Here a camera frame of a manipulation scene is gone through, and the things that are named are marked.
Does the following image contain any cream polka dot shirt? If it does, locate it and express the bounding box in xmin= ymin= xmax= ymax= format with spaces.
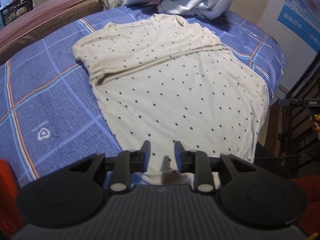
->
xmin=72 ymin=14 xmax=269 ymax=185

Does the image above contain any red orange sleeve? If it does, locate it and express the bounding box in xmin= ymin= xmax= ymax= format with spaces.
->
xmin=0 ymin=159 xmax=24 ymax=237

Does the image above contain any blue plaid bed sheet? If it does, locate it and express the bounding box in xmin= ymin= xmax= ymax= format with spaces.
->
xmin=0 ymin=6 xmax=287 ymax=188

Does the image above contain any blue white poster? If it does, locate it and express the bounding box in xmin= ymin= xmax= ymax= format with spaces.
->
xmin=278 ymin=0 xmax=319 ymax=53

